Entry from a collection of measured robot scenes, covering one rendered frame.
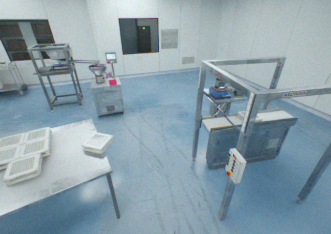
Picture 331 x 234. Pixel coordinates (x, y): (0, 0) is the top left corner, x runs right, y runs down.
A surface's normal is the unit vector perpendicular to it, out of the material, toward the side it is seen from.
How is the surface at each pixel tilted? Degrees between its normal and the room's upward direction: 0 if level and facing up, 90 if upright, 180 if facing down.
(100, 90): 90
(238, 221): 0
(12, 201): 0
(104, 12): 90
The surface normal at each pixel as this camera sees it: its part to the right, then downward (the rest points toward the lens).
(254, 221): 0.00, -0.87
